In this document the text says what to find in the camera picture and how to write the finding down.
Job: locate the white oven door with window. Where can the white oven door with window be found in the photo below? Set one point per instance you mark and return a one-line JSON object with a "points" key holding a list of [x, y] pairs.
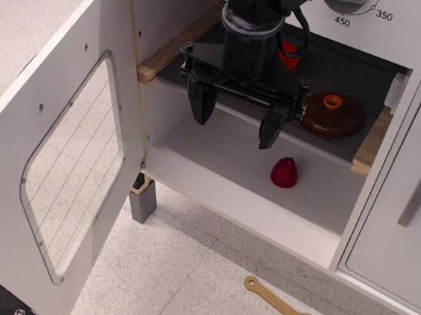
{"points": [[70, 148]]}

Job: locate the orange toy object in oven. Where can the orange toy object in oven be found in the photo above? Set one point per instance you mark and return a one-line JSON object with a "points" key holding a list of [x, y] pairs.
{"points": [[291, 63]]}

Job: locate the white toy kitchen cabinet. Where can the white toy kitchen cabinet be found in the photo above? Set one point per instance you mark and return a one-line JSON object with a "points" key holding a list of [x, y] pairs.
{"points": [[334, 203]]}

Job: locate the grey cabinet leg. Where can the grey cabinet leg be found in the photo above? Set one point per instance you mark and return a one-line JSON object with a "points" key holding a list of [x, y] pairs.
{"points": [[142, 198]]}

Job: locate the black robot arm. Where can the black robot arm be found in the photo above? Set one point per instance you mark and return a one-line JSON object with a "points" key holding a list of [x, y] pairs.
{"points": [[260, 19]]}

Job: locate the brown pot lid orange knob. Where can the brown pot lid orange knob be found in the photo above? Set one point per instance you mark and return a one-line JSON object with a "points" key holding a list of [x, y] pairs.
{"points": [[332, 116]]}

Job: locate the white right cabinet door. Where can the white right cabinet door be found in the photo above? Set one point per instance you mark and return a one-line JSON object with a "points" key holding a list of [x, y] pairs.
{"points": [[385, 255]]}

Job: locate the red toy fruit piece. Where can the red toy fruit piece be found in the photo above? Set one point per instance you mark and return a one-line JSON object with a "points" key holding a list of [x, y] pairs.
{"points": [[284, 173]]}

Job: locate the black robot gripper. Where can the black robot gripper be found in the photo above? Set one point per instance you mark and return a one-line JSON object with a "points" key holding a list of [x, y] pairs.
{"points": [[250, 70]]}

